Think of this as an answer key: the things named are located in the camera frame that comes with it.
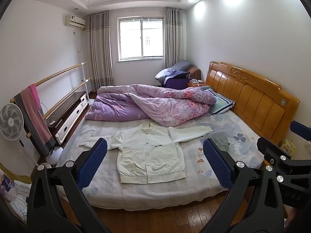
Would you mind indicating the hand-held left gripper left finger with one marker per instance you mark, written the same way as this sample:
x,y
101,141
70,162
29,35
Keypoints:
x,y
92,162

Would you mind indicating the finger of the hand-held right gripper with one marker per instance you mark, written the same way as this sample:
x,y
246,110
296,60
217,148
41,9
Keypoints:
x,y
300,129
269,148

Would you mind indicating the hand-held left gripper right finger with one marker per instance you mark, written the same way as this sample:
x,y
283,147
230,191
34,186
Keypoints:
x,y
216,165

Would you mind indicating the white snap-button jacket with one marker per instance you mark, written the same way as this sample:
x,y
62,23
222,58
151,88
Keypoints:
x,y
150,155

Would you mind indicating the yellow packet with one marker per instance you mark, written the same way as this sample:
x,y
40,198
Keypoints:
x,y
288,146

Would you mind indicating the floral white bed sheet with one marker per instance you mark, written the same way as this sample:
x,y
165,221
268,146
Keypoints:
x,y
194,174

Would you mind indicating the grey folded cloth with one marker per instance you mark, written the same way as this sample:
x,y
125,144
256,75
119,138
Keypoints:
x,y
220,139

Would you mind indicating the white round lamp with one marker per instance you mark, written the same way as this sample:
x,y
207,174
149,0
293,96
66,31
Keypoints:
x,y
54,155

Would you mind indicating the wooden bed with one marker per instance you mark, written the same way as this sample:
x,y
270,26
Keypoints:
x,y
252,97

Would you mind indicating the dark-topped white tv cabinet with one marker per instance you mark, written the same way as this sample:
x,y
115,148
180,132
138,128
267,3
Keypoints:
x,y
70,111

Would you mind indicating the remote control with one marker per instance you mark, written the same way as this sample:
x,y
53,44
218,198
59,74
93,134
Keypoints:
x,y
52,122

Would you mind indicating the blue striped pillow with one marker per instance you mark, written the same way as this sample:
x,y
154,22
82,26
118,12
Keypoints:
x,y
222,103

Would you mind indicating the pink and grey towel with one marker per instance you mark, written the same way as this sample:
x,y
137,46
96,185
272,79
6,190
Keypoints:
x,y
36,119

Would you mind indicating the wooden nightstand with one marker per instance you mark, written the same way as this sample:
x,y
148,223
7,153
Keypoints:
x,y
195,85

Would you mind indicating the floral white cloth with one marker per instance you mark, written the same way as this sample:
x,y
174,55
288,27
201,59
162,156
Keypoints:
x,y
12,191

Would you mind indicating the purple floral quilt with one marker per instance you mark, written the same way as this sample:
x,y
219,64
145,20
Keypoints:
x,y
158,102

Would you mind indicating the white standing fan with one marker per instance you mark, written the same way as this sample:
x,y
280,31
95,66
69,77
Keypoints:
x,y
11,121

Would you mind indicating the purple cloth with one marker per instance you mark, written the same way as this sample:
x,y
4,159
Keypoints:
x,y
176,81

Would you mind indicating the brown cloth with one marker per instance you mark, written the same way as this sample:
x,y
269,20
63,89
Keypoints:
x,y
195,72

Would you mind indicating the dark blue pillow pile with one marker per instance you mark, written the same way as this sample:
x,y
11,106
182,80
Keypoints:
x,y
177,66

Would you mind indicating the grey striped curtain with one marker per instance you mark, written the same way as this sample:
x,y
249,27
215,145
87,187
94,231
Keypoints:
x,y
99,53
173,36

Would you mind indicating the window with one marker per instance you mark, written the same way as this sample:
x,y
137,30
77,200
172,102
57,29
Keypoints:
x,y
141,38

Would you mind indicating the white air conditioner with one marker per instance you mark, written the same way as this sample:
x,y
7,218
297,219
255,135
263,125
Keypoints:
x,y
74,21

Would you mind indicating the wooden barre rail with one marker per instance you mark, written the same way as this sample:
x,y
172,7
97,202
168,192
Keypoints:
x,y
58,74
65,98

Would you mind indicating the white barre post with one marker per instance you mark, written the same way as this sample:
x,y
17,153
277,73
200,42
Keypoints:
x,y
84,82

